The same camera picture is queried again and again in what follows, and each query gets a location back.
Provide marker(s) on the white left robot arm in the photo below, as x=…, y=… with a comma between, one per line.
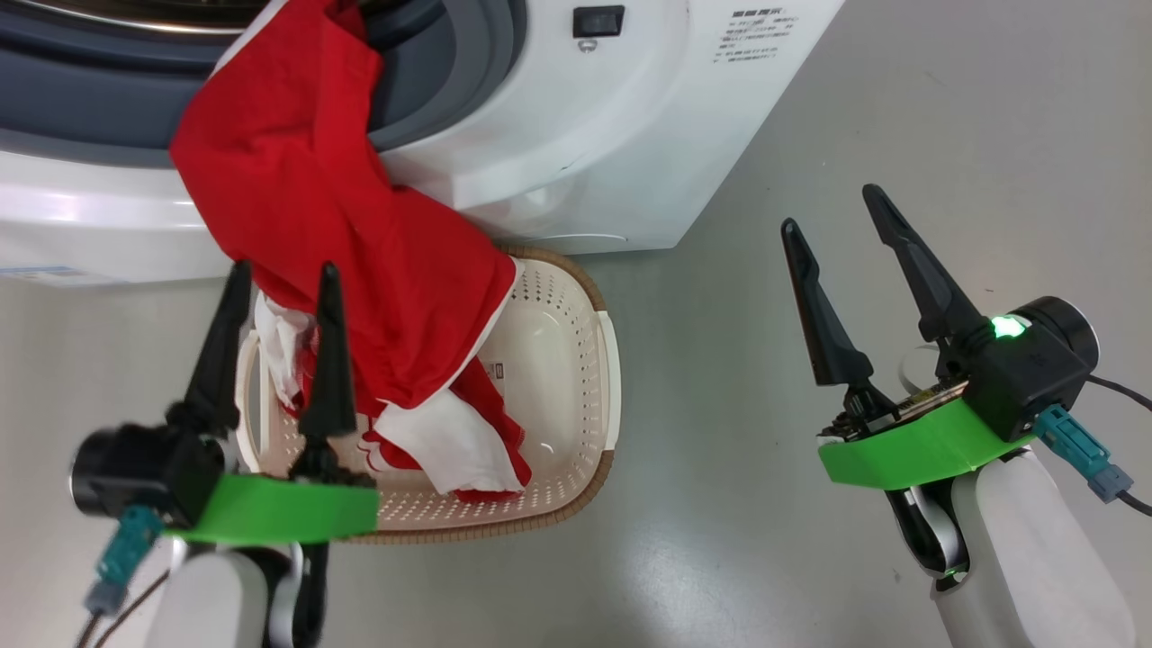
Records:
x=207, y=603

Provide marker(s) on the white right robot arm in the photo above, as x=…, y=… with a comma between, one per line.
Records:
x=1026, y=558

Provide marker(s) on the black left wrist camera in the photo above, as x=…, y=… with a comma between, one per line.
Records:
x=144, y=472

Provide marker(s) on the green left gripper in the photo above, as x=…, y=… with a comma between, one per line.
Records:
x=288, y=513

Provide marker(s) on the paper product label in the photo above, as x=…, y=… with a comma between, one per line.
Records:
x=497, y=371

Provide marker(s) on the blue energy label sticker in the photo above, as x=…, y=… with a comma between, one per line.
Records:
x=40, y=273

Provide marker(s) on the red and white garment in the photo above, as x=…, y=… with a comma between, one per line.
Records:
x=297, y=180

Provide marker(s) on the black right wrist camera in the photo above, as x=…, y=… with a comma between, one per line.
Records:
x=1035, y=369

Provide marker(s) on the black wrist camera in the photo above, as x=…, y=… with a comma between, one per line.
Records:
x=1035, y=369
x=144, y=472

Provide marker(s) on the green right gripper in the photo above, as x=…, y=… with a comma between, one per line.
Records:
x=918, y=450

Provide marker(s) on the white washing machine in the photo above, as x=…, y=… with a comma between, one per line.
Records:
x=585, y=153

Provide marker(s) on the cream perforated laundry basket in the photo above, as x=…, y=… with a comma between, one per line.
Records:
x=558, y=360

